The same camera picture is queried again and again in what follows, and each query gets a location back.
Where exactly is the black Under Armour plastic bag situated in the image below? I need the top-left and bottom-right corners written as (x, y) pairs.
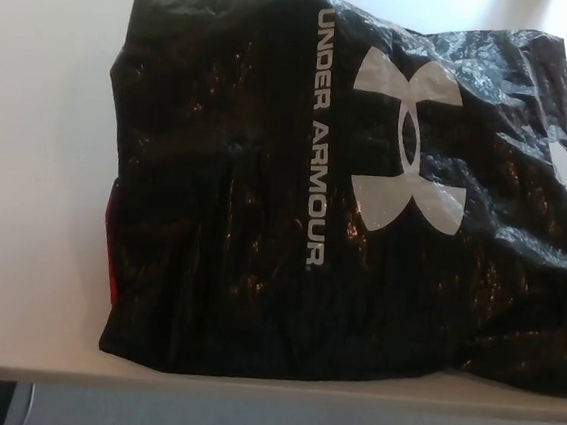
top-left (80, 0), bottom-right (567, 415)

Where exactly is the thin white cable under desk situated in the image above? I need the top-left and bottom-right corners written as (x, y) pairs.
top-left (24, 382), bottom-right (37, 425)

